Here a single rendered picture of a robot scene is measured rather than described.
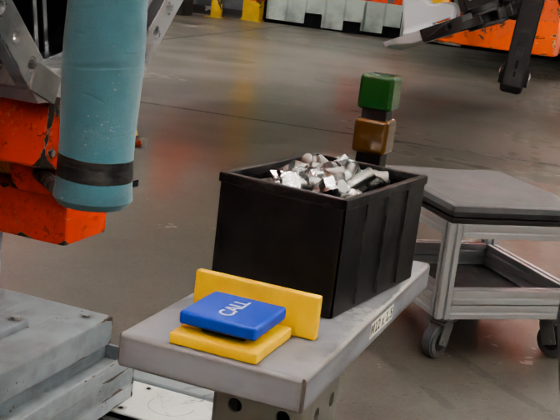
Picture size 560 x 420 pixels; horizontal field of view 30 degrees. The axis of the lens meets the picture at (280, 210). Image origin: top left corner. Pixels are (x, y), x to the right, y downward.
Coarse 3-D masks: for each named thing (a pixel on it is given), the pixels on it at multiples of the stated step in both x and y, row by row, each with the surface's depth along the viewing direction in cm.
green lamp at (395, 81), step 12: (372, 72) 119; (360, 84) 118; (372, 84) 117; (384, 84) 116; (396, 84) 117; (360, 96) 118; (372, 96) 117; (384, 96) 117; (396, 96) 118; (372, 108) 118; (384, 108) 117; (396, 108) 119
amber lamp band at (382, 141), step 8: (360, 120) 118; (368, 120) 118; (376, 120) 118; (392, 120) 120; (360, 128) 118; (368, 128) 118; (376, 128) 118; (384, 128) 117; (392, 128) 119; (360, 136) 119; (368, 136) 118; (376, 136) 118; (384, 136) 118; (392, 136) 120; (352, 144) 119; (360, 144) 119; (368, 144) 118; (376, 144) 118; (384, 144) 118; (392, 144) 121; (368, 152) 119; (376, 152) 118; (384, 152) 118
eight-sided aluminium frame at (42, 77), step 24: (0, 0) 110; (168, 0) 144; (0, 24) 110; (24, 24) 114; (168, 24) 146; (0, 48) 113; (24, 48) 115; (0, 72) 119; (24, 72) 116; (48, 72) 120; (0, 96) 121; (24, 96) 119; (48, 96) 121
